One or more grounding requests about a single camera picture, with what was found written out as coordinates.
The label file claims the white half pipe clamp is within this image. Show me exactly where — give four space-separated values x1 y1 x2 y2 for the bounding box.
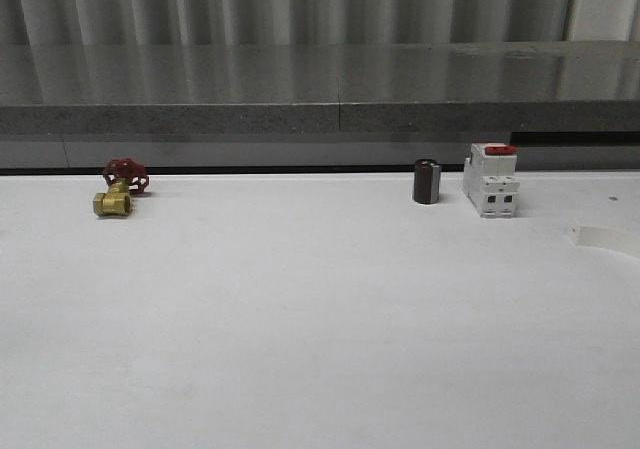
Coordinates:
568 224 640 259

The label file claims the dark cylindrical capacitor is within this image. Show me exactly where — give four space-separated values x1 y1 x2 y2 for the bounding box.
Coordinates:
413 159 441 205

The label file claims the brass valve red handwheel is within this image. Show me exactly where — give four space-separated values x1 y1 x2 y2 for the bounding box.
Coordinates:
93 158 149 217

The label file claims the grey stone counter ledge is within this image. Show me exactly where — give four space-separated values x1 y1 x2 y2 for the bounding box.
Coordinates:
1 42 639 171

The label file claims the grey pleated curtain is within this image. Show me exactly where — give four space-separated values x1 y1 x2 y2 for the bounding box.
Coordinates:
1 0 573 45

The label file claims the white circuit breaker red switch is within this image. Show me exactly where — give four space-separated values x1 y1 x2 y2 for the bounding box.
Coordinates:
462 143 520 218

